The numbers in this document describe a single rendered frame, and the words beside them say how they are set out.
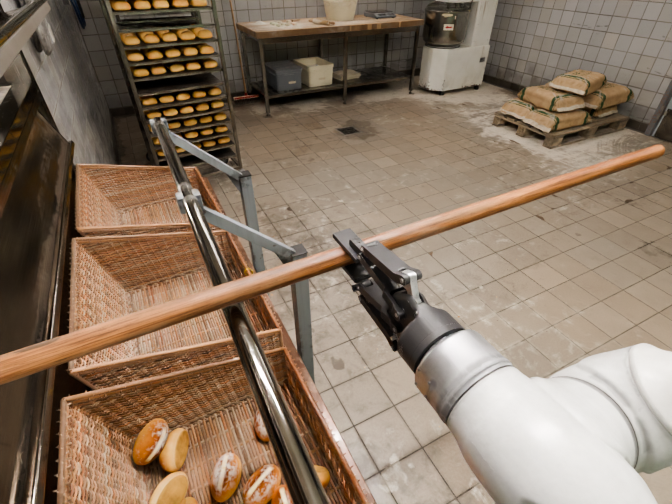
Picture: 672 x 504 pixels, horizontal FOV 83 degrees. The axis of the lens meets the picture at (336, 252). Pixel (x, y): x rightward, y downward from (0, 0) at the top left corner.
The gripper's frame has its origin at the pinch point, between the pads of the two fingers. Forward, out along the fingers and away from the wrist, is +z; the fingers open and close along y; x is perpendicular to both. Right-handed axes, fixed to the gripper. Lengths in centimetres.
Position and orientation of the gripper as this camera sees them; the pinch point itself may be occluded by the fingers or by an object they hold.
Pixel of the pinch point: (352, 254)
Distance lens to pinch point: 56.2
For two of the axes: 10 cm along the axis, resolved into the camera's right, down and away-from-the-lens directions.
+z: -4.7, -5.4, 7.0
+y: 0.0, 7.9, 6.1
